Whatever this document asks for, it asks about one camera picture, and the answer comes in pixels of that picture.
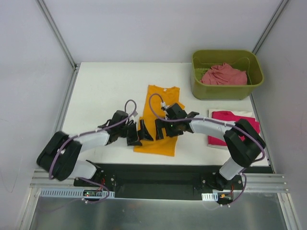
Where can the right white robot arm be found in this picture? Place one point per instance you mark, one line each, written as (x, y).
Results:
(242, 140)

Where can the aluminium front rail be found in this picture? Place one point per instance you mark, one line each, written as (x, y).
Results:
(254, 182)

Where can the left white cable duct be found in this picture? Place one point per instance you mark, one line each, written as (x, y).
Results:
(75, 193)

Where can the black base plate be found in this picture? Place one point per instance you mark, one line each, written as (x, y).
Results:
(169, 182)

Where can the aluminium frame post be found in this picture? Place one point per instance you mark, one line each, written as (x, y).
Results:
(55, 30)
(270, 25)

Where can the white cable duct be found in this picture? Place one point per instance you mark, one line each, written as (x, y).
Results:
(209, 197)
(75, 193)

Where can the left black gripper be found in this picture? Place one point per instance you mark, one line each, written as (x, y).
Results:
(131, 133)

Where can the pink crumpled t shirt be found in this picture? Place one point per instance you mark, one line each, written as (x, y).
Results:
(224, 75)

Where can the left aluminium frame post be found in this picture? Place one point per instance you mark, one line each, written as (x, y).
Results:
(55, 30)

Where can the right aluminium frame post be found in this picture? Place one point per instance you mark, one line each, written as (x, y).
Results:
(270, 25)

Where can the olive green plastic bin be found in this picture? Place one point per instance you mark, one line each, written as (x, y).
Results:
(243, 60)

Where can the right white cable duct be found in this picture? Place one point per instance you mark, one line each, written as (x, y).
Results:
(209, 197)

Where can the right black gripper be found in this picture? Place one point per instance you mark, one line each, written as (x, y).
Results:
(162, 128)

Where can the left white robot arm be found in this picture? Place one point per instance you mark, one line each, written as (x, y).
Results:
(60, 156)

